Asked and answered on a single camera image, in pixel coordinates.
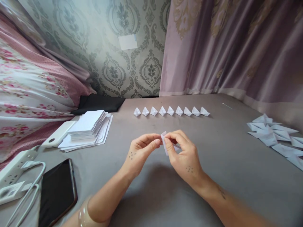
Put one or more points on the person's right hand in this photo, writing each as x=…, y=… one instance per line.
x=185, y=157

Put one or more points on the person's left hand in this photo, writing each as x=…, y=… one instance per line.
x=138, y=154

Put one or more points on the person's right thumb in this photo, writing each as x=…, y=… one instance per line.
x=168, y=145

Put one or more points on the person's right fingers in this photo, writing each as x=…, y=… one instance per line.
x=177, y=147

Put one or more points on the person's right index finger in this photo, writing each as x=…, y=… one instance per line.
x=175, y=133

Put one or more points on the person's left index finger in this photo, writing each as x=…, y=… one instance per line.
x=151, y=136

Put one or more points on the person's left thumb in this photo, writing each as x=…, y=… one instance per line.
x=153, y=145

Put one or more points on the white paper piece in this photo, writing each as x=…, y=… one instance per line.
x=163, y=138

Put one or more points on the row of paper triangles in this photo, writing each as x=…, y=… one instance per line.
x=171, y=111

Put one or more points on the white cotton swab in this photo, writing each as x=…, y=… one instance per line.
x=227, y=105

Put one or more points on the black cloth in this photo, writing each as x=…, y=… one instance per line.
x=101, y=102

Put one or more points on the stack of white paper sheets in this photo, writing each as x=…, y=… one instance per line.
x=90, y=127

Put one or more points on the white power bank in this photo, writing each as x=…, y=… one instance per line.
x=58, y=134

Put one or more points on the purple patterned curtain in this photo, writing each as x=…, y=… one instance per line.
x=232, y=52

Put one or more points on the pile of folded paper triangles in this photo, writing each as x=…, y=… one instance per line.
x=277, y=139

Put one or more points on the black smartphone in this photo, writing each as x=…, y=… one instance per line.
x=58, y=191

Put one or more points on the pink floral bedding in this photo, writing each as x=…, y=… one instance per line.
x=30, y=89

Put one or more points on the white power strip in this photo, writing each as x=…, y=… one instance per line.
x=16, y=165

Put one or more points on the white charger adapter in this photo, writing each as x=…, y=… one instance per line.
x=10, y=192

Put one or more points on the white square wall plate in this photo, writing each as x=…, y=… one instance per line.
x=127, y=42

